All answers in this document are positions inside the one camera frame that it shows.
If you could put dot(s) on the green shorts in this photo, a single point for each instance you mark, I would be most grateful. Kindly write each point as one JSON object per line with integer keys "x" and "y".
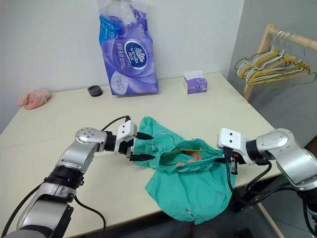
{"x": 193, "y": 188}

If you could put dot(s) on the purple tissue multipack bag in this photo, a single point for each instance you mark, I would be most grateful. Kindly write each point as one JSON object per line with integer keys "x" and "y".
{"x": 128, "y": 57}

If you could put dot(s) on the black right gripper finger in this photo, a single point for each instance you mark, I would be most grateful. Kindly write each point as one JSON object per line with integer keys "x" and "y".
{"x": 220, "y": 160}

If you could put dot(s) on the purple tissue box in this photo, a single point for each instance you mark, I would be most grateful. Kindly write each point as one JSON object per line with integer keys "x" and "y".
{"x": 196, "y": 84}

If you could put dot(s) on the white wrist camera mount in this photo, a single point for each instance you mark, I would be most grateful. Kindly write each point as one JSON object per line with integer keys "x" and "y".
{"x": 126, "y": 131}
{"x": 231, "y": 138}

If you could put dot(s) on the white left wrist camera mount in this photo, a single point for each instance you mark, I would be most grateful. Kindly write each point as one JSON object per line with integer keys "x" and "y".
{"x": 126, "y": 131}

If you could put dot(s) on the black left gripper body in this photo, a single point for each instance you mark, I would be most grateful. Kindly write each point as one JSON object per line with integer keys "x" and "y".
{"x": 128, "y": 146}

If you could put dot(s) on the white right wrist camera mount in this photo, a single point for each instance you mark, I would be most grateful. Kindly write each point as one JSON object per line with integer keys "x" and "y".
{"x": 231, "y": 138}

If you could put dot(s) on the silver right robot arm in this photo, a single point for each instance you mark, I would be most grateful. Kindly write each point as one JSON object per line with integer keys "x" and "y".
{"x": 284, "y": 148}

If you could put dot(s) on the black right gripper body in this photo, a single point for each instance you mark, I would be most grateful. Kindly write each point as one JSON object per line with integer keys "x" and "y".
{"x": 234, "y": 163}

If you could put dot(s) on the wooden clothes rack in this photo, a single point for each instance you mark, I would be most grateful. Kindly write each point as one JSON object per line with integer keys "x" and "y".
{"x": 260, "y": 54}

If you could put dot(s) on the pink cloth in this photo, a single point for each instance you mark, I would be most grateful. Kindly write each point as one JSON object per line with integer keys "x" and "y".
{"x": 34, "y": 99}

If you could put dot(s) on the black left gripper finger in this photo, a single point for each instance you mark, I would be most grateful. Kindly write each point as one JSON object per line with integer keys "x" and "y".
{"x": 142, "y": 157}
{"x": 144, "y": 136}

